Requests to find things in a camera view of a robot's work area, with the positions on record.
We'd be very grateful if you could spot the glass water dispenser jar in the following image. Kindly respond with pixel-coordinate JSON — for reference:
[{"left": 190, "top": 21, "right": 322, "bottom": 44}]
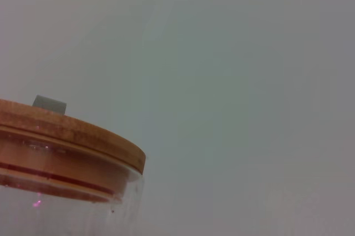
[{"left": 0, "top": 133, "right": 146, "bottom": 236}]

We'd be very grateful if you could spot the grey lid strap handle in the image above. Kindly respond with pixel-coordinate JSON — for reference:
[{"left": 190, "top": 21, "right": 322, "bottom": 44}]
[{"left": 32, "top": 94, "right": 68, "bottom": 116}]

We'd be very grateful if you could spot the round wooden jar lid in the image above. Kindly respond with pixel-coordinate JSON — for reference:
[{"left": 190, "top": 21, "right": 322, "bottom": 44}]
[{"left": 0, "top": 99, "right": 147, "bottom": 205}]

